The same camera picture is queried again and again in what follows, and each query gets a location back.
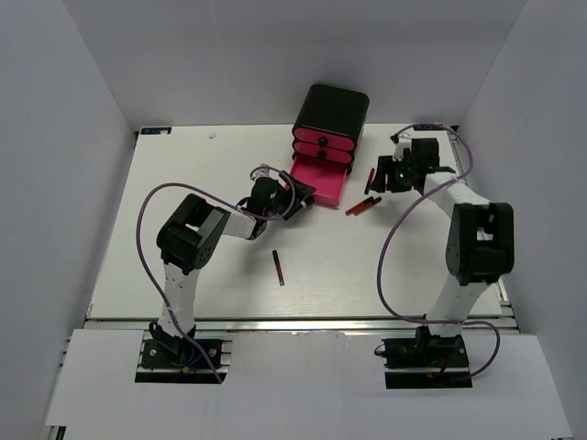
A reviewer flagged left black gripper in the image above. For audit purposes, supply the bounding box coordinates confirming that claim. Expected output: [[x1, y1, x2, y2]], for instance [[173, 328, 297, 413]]
[[263, 170, 315, 219]]

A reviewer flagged dark red lip gloss tube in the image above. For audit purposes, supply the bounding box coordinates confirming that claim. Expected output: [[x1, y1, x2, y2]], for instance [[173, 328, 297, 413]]
[[271, 249, 285, 287]]

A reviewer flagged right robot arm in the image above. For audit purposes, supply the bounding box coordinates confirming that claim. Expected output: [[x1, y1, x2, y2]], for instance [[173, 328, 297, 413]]
[[371, 137, 515, 366]]

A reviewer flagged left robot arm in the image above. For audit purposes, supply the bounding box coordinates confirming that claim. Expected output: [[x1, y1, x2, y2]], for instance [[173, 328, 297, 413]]
[[150, 169, 316, 366]]

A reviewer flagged orange lip gloss tube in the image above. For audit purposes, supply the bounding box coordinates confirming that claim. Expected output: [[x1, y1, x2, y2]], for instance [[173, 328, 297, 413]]
[[354, 197, 382, 216]]

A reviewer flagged right blue table sticker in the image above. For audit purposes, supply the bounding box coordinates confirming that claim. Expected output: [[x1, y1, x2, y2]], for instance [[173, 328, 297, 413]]
[[412, 123, 447, 131]]

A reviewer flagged blue table sticker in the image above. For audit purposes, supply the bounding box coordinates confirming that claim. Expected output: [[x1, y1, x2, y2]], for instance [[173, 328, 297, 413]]
[[412, 123, 447, 131], [139, 126, 172, 136]]

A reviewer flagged black drawer cabinet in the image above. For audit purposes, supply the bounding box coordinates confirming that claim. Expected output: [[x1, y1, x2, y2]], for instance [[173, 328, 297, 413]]
[[292, 83, 370, 150]]

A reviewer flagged left blue table sticker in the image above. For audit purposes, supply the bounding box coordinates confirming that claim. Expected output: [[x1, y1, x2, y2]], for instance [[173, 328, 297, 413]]
[[139, 126, 172, 136]]

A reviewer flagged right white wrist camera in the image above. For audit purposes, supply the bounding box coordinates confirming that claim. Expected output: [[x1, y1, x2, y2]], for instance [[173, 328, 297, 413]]
[[390, 132, 412, 161]]

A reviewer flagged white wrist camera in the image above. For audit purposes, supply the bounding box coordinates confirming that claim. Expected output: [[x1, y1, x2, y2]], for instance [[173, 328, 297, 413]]
[[390, 132, 412, 161], [249, 164, 273, 181]]

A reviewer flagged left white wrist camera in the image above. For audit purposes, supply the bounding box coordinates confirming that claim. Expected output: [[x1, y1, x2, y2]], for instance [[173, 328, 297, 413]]
[[249, 164, 273, 181]]

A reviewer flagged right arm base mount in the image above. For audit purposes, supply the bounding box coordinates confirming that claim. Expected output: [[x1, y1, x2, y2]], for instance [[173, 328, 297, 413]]
[[373, 326, 472, 390]]

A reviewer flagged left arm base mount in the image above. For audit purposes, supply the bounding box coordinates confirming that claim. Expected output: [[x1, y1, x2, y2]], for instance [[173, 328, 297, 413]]
[[135, 336, 232, 385]]

